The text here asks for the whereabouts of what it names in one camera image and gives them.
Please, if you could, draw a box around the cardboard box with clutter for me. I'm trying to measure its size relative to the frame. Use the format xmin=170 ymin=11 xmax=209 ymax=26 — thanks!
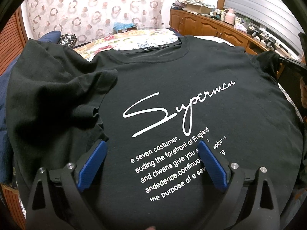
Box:
xmin=173 ymin=0 xmax=215 ymax=15

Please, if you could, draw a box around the black white patterned cloth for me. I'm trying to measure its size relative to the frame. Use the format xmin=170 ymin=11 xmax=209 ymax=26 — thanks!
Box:
xmin=58 ymin=34 xmax=77 ymax=48

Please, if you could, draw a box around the wooden sideboard cabinet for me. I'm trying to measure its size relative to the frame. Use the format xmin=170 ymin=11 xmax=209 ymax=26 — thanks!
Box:
xmin=170 ymin=9 xmax=271 ymax=55

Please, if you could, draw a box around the pink thermos bottle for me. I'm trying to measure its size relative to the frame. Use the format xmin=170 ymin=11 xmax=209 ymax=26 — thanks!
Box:
xmin=224 ymin=8 xmax=236 ymax=25

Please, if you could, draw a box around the wooden louvered wardrobe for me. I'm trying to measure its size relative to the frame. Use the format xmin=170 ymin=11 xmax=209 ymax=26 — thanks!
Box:
xmin=1 ymin=7 xmax=28 ymax=229

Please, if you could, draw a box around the navy blue folded cloth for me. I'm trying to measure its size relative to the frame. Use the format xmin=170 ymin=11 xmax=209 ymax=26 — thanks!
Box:
xmin=1 ymin=31 xmax=72 ymax=187

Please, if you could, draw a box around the blue item on box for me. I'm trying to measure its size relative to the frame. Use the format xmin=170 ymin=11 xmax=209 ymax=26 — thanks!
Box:
xmin=113 ymin=22 xmax=137 ymax=33

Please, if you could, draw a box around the circle patterned curtain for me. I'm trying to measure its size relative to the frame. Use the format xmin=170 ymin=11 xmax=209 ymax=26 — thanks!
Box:
xmin=21 ymin=0 xmax=164 ymax=44

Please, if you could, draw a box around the floral pink bed blanket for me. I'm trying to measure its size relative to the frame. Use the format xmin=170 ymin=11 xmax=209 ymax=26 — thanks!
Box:
xmin=74 ymin=29 xmax=178 ymax=61

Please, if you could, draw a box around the black Superman t-shirt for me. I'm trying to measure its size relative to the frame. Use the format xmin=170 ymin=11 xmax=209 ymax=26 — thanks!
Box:
xmin=16 ymin=35 xmax=306 ymax=229

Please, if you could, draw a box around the grey window blind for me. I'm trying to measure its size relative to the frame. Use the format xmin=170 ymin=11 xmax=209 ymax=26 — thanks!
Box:
xmin=224 ymin=0 xmax=303 ymax=55

